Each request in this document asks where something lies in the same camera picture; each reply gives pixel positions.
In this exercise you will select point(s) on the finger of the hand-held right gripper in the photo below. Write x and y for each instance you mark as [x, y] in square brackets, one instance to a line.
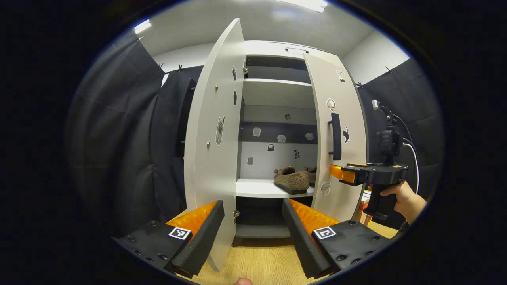
[346, 177]

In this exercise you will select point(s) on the brown fuzzy shoe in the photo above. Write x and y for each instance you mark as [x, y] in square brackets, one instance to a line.
[312, 176]
[291, 182]

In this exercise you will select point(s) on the white shoe cabinet door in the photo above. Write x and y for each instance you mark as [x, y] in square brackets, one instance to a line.
[352, 111]
[210, 166]

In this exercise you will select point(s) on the stack of flat boxes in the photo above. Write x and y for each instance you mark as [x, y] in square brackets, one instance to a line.
[365, 208]

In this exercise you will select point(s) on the white shoe cabinet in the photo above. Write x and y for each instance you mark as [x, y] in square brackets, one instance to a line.
[273, 95]

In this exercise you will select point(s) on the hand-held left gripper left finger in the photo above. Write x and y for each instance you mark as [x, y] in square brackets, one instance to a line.
[202, 241]

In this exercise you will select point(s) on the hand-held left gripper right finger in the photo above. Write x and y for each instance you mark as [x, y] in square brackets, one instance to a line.
[303, 245]

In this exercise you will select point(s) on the black backdrop cloth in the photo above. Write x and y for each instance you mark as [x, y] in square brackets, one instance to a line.
[119, 130]
[424, 103]

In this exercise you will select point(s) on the small ceiling light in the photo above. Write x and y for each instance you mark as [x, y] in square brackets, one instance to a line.
[142, 26]

